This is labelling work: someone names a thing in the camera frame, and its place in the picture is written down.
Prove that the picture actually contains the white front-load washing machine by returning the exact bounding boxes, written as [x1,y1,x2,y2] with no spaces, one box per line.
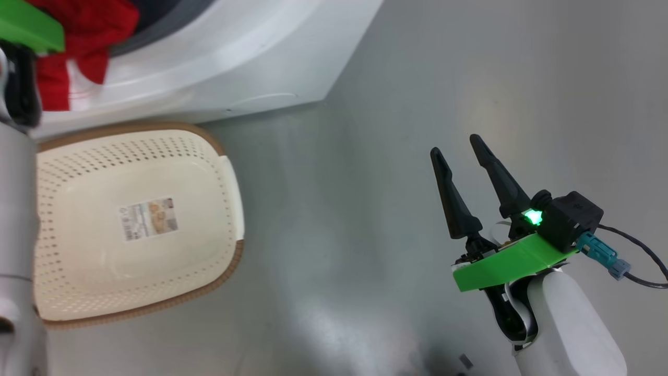
[0,0,384,142]

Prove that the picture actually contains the paper basket product label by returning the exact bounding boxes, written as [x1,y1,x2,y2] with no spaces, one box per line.
[120,197,178,242]

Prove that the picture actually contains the grey rubber door gasket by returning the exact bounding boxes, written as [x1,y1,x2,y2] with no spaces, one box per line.
[107,0,217,57]

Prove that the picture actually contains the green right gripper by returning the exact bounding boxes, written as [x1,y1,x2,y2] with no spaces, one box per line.
[430,134,580,345]

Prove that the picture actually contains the cream perforated laundry basket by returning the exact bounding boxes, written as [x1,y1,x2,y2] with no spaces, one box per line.
[34,121,246,331]

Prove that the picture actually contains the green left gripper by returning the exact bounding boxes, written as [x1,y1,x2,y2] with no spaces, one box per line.
[0,0,66,128]

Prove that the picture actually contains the round white filter cover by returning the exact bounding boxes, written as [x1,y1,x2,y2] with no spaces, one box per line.
[230,93,298,111]

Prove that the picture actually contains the red white-striped shorts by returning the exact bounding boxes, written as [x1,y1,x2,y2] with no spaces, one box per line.
[26,0,140,84]

